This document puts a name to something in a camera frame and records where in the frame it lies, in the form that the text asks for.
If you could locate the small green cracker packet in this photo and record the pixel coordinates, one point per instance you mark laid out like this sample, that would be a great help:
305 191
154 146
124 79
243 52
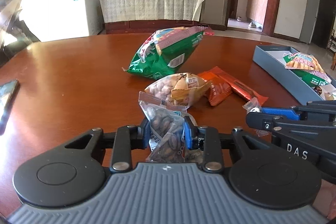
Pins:
304 64

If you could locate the clear peanut packet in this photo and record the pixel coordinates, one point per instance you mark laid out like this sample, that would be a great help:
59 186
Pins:
168 87

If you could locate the black smartphone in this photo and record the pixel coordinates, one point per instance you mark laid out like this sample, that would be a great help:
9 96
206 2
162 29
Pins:
8 98

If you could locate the wooden kitchen cabinet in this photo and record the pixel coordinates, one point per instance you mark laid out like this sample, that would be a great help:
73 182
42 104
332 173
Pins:
257 8

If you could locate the clear sunflower seed packet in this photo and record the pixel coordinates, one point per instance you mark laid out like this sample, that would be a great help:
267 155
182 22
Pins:
165 129

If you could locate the pale lace cabinet cover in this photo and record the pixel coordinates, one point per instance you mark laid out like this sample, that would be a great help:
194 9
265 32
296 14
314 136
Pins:
147 7

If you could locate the wide orange snack packet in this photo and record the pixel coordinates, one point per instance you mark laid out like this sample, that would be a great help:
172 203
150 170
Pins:
218 92

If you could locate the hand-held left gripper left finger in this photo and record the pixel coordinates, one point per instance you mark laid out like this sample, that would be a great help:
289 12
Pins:
146 134

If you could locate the long orange snack bar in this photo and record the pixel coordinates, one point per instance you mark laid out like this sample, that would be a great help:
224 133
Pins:
244 87

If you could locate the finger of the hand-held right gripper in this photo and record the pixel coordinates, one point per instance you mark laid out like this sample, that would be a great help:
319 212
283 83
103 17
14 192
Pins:
281 112
262 121

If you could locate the small clear candy wrapper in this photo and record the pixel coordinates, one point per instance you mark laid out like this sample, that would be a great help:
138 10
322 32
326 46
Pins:
253 106

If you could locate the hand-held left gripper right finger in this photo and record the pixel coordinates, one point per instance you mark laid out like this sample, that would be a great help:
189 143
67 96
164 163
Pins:
188 134

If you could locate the large green cracker bag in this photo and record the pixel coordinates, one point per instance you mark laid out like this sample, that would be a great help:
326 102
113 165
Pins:
162 53

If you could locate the electric scooter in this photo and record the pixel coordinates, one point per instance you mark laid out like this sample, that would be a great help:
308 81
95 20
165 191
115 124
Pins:
13 16

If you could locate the white chest freezer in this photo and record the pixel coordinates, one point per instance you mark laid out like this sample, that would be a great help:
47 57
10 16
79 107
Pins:
65 3

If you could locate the shallow blue cardboard box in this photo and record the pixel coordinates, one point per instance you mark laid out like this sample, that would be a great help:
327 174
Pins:
270 61

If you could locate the small brown snack packet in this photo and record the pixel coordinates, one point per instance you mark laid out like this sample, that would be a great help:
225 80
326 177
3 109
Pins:
326 94

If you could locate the person's right forearm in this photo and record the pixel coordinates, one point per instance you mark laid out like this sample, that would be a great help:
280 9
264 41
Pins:
330 200

